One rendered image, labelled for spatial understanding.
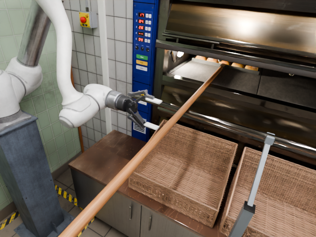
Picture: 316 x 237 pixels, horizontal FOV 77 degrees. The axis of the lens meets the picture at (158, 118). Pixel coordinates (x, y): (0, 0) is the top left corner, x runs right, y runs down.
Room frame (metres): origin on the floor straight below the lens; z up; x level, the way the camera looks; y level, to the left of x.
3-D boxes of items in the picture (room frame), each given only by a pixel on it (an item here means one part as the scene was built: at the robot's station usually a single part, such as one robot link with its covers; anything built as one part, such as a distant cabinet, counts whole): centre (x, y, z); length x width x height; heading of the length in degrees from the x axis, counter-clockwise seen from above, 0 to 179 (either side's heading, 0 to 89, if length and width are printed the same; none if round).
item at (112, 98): (0.87, 0.21, 1.19); 0.09 x 0.06 x 0.09; 155
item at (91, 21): (1.55, 0.56, 1.46); 0.10 x 0.07 x 0.10; 65
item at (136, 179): (0.96, -0.20, 0.72); 0.56 x 0.49 x 0.28; 66
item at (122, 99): (0.84, 0.15, 1.19); 0.09 x 0.07 x 0.08; 65
